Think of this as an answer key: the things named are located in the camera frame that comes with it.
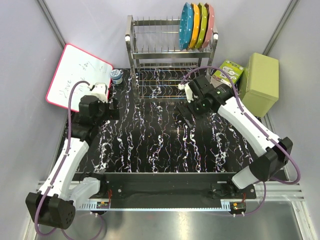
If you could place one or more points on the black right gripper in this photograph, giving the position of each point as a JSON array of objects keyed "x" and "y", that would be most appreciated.
[{"x": 185, "y": 110}]

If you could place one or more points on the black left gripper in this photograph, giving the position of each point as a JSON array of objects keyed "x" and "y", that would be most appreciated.
[{"x": 113, "y": 108}]

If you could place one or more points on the green polka dot plate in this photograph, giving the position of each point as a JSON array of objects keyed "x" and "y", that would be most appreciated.
[{"x": 202, "y": 26}]

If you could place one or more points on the blue polka dot plate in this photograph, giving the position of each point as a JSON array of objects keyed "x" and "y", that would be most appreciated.
[{"x": 186, "y": 26}]

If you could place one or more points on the orange polka dot plate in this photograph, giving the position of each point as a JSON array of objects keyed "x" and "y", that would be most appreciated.
[{"x": 196, "y": 25}]

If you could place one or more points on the pink polka dot plate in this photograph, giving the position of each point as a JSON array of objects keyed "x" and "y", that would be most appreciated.
[{"x": 210, "y": 24}]

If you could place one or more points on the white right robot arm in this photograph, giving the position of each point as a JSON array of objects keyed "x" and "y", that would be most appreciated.
[{"x": 272, "y": 152}]

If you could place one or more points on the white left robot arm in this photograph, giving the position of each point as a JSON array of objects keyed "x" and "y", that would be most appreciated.
[{"x": 55, "y": 204}]

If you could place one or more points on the stainless steel dish rack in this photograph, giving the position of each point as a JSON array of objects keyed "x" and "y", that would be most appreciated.
[{"x": 157, "y": 64}]

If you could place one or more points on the small blue patterned jar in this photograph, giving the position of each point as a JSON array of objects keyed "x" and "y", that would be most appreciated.
[{"x": 116, "y": 76}]

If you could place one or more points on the black marble pattern mat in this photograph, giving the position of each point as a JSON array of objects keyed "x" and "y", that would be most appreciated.
[{"x": 154, "y": 138}]

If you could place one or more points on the green cover book stack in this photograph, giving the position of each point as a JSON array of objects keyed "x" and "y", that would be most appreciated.
[{"x": 233, "y": 70}]

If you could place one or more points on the green storage box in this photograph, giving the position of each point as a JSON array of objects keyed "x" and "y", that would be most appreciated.
[{"x": 259, "y": 84}]

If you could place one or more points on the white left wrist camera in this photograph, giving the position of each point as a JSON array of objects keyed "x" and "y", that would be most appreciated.
[{"x": 99, "y": 90}]

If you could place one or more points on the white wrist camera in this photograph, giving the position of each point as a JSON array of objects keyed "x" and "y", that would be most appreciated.
[
  {"x": 187, "y": 90},
  {"x": 99, "y": 90}
]

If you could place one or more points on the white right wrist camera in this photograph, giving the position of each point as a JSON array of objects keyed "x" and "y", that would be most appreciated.
[{"x": 187, "y": 90}]

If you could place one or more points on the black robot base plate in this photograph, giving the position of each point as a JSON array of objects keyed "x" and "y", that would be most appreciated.
[{"x": 176, "y": 186}]

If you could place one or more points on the white slotted cable duct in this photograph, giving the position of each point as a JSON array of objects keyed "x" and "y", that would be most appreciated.
[{"x": 157, "y": 205}]

